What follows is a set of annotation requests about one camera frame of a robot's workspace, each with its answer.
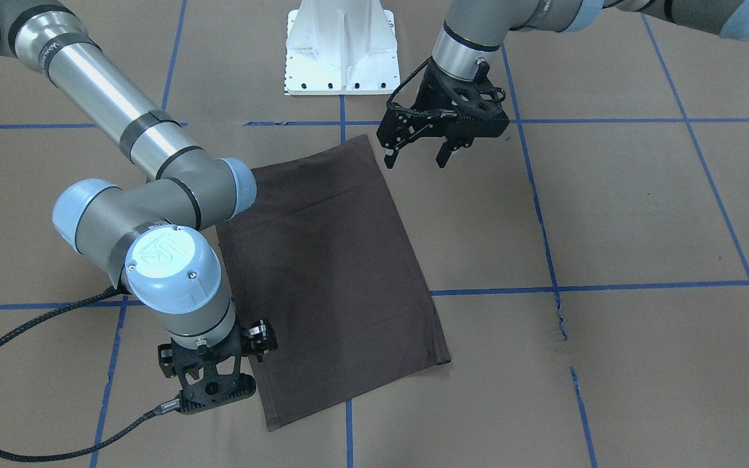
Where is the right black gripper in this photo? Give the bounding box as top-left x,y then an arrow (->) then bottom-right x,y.
157,319 -> 278,414

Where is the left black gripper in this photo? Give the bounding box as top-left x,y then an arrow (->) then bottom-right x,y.
376,60 -> 510,170

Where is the brown t-shirt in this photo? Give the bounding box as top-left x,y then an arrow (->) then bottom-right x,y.
216,135 -> 451,432

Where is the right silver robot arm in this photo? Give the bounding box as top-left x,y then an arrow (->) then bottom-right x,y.
0,1 -> 276,414

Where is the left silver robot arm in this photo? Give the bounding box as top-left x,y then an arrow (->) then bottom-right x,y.
376,1 -> 749,168

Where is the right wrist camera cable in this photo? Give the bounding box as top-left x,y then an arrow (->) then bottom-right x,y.
0,289 -> 183,463

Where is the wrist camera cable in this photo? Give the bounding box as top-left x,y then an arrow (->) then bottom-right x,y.
385,57 -> 431,112
0,289 -> 183,463

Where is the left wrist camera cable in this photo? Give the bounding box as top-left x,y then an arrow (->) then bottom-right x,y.
385,57 -> 431,112

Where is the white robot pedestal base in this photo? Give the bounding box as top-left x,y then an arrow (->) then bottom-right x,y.
283,1 -> 401,96

